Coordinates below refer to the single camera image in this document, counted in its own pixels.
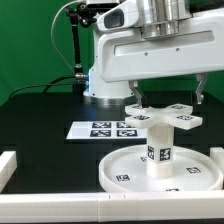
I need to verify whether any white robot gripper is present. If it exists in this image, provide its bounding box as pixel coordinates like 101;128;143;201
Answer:
96;16;224;108

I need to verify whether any white cross-shaped table base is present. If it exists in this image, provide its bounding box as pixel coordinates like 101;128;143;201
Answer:
125;104;203;130

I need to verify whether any white round table top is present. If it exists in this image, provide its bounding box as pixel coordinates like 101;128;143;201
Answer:
99;145;224;192

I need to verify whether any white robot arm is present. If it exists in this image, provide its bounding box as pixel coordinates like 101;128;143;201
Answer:
84;0;224;105

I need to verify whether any white marker tag sheet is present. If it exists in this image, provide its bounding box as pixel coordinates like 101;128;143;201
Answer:
66;121;147;140

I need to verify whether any white right fence block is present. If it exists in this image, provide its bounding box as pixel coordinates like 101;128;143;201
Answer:
210;147;224;177

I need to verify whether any white fence block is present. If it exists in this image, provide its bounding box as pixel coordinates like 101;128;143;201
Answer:
0;151;17;193
210;147;224;177

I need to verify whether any white front fence bar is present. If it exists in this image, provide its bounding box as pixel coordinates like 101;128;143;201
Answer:
0;190;224;223

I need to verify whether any white left fence block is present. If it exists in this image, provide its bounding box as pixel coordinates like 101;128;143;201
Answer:
0;151;17;193

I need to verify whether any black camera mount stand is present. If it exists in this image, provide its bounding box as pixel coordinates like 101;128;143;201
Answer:
66;3;96;86

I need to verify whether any black cable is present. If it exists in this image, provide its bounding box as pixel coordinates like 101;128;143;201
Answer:
7;75;88;101

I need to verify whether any grey cable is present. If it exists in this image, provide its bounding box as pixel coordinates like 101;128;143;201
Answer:
50;0;88;75

